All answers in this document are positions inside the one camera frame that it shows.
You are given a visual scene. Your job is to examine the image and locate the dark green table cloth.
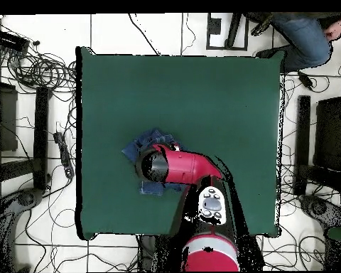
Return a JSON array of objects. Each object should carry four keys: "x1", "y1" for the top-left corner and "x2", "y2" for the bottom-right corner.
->
[{"x1": 75, "y1": 45, "x2": 286, "y2": 241}]

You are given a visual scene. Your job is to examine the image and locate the tangle of black cables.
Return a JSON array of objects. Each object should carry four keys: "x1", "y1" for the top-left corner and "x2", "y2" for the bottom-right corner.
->
[{"x1": 5, "y1": 48, "x2": 77, "y2": 92}]

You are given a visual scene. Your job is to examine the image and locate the black flat panel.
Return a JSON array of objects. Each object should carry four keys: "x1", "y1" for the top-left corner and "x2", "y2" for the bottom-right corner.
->
[
  {"x1": 313, "y1": 96, "x2": 341, "y2": 171},
  {"x1": 0, "y1": 80, "x2": 18, "y2": 152}
]

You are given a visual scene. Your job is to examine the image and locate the black power strip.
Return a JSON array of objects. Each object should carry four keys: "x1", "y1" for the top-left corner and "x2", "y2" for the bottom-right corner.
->
[{"x1": 53, "y1": 131, "x2": 75, "y2": 179}]

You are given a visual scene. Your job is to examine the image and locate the black network box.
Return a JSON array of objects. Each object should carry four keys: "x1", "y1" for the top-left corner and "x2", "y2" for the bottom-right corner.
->
[{"x1": 0, "y1": 28, "x2": 31, "y2": 55}]

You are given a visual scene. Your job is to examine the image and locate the person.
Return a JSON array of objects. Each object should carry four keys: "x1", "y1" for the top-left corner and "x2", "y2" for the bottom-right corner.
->
[{"x1": 242, "y1": 11, "x2": 341, "y2": 73}]

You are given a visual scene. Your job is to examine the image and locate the small black block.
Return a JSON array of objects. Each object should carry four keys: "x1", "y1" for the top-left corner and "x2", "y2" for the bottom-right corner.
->
[{"x1": 208, "y1": 17, "x2": 222, "y2": 36}]

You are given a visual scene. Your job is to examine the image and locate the black power adapter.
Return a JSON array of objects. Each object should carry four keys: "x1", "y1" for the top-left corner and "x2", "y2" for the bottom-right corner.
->
[{"x1": 297, "y1": 71, "x2": 314, "y2": 90}]

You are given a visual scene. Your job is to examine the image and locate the blue denim jeans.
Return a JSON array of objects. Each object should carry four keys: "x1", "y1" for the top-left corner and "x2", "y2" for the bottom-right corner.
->
[{"x1": 121, "y1": 128, "x2": 188, "y2": 196}]

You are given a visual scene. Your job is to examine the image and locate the black long beam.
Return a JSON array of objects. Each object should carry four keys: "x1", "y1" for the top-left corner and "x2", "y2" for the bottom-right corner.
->
[
  {"x1": 293, "y1": 95, "x2": 311, "y2": 196},
  {"x1": 33, "y1": 86, "x2": 53, "y2": 191}
]

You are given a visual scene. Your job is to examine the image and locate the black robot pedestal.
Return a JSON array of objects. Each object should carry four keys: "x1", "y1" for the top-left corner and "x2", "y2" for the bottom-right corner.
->
[{"x1": 137, "y1": 234, "x2": 160, "y2": 272}]

